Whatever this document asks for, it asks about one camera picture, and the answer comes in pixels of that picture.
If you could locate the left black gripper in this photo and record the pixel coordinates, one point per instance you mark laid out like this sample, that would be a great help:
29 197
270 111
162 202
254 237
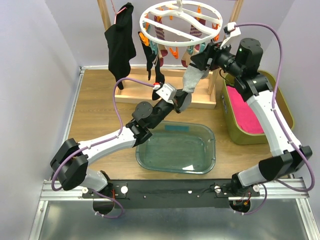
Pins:
178 100

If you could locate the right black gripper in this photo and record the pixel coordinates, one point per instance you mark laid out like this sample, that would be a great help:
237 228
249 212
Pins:
200 59

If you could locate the grey sock black stripes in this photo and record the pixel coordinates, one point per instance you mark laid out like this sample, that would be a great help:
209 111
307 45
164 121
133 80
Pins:
191 78

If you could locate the black sock tan stripes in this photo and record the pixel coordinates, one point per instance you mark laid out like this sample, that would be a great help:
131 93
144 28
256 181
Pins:
150 57

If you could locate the white round clip hanger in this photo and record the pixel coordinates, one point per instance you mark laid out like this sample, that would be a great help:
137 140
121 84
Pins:
185 22

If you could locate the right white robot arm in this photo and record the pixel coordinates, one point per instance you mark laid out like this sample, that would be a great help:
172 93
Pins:
288 154

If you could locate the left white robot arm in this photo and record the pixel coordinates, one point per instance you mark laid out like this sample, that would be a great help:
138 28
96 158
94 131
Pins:
70 163

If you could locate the beige purple striped sock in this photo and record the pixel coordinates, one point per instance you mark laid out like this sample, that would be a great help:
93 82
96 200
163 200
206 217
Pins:
160 34

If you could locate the clear plastic tub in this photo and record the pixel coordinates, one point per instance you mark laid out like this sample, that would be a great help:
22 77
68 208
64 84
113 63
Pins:
178 147

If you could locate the olive green bin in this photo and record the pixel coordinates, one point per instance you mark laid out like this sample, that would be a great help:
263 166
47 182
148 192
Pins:
261 106

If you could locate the pink folded cloth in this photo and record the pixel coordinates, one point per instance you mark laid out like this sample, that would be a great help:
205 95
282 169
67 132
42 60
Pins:
244 115

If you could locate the large black hanging cloth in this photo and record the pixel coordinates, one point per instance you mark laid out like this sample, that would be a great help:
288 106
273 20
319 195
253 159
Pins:
121 48

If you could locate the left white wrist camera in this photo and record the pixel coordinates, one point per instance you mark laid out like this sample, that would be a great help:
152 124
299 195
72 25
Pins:
166 91

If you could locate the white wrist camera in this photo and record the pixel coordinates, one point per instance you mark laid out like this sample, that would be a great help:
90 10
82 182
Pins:
166 91
230 32

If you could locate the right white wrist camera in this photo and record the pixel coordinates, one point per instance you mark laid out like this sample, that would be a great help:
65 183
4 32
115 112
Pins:
230 32

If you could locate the wooden rack frame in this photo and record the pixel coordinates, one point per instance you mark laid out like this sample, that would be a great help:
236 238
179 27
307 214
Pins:
136 88

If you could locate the black mounting base plate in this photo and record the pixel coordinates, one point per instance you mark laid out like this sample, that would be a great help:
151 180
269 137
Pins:
175 193

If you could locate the aluminium rail frame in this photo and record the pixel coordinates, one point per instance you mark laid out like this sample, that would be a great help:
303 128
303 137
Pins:
66 215

